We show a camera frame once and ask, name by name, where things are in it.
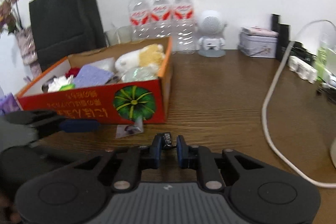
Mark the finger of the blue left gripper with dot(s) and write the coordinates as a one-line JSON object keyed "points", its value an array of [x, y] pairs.
{"points": [[79, 125]]}

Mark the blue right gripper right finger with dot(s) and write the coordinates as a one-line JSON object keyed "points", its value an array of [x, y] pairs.
{"points": [[182, 152]]}

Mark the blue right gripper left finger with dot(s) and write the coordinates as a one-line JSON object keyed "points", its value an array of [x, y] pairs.
{"points": [[156, 148]]}

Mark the white tissue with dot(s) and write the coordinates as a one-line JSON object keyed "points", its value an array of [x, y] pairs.
{"points": [[58, 82]]}

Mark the green yellow snack packet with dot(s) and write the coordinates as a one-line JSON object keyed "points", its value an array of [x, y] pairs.
{"points": [[67, 87]]}

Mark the small clear zip bag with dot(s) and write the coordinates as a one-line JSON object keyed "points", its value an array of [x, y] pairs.
{"points": [[125, 130]]}

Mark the purple cloth pouch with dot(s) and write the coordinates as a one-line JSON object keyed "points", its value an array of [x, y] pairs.
{"points": [[90, 76]]}

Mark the red artificial rose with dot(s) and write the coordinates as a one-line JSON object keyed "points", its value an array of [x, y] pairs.
{"points": [[72, 72]]}

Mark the iridescent plastic bag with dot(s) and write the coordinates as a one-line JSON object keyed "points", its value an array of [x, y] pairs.
{"points": [[139, 74]]}

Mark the yellow white plush toy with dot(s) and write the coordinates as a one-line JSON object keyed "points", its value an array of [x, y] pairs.
{"points": [[151, 56]]}

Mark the translucent cotton swab box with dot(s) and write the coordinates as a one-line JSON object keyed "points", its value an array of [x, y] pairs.
{"points": [[105, 64]]}

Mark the purple tissue pack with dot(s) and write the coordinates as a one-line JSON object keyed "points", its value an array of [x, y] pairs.
{"points": [[8, 104]]}

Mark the red orange cardboard box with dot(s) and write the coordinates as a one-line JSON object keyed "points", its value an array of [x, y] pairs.
{"points": [[118, 103]]}

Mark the mottled purple vase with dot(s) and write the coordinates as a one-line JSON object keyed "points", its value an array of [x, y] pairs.
{"points": [[28, 50]]}

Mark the black paper bag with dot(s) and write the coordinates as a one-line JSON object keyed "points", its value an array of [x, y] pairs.
{"points": [[64, 27]]}

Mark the glass cup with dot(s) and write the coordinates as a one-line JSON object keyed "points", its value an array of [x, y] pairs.
{"points": [[117, 36]]}

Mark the left water bottle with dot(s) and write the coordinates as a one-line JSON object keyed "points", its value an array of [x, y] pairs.
{"points": [[139, 16]]}

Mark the water bottle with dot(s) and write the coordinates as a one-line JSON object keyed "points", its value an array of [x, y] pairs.
{"points": [[160, 18], [139, 16], [183, 27]]}

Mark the right water bottle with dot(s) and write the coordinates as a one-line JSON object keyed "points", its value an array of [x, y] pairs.
{"points": [[183, 27]]}

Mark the white astronaut speaker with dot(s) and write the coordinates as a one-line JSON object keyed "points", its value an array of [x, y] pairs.
{"points": [[211, 26]]}

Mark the small tin box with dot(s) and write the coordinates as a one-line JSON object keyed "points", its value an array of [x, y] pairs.
{"points": [[258, 42]]}

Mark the middle water bottle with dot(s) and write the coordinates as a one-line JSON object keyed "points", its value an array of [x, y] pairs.
{"points": [[160, 18]]}

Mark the white power strip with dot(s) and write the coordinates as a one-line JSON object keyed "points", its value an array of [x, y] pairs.
{"points": [[302, 69]]}

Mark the white thermos bottle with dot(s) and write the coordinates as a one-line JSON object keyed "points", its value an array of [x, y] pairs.
{"points": [[333, 152]]}

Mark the black box pair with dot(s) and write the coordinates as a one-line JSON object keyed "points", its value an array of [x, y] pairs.
{"points": [[283, 31]]}

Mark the green spray bottle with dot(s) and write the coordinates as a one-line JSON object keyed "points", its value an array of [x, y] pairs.
{"points": [[320, 62]]}

